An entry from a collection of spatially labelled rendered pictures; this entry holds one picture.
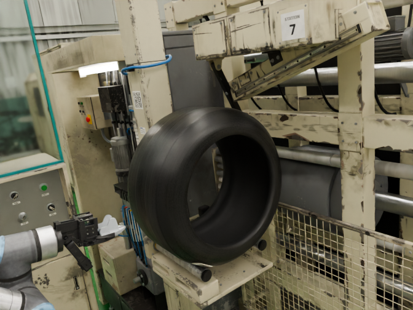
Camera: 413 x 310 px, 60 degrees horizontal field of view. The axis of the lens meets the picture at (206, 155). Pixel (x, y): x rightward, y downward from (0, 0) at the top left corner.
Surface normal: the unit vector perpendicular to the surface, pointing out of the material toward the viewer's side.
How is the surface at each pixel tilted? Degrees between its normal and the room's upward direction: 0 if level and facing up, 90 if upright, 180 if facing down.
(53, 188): 90
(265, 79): 90
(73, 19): 90
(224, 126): 79
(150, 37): 90
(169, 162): 64
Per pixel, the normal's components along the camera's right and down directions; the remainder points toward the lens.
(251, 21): -0.79, 0.24
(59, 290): 0.60, 0.13
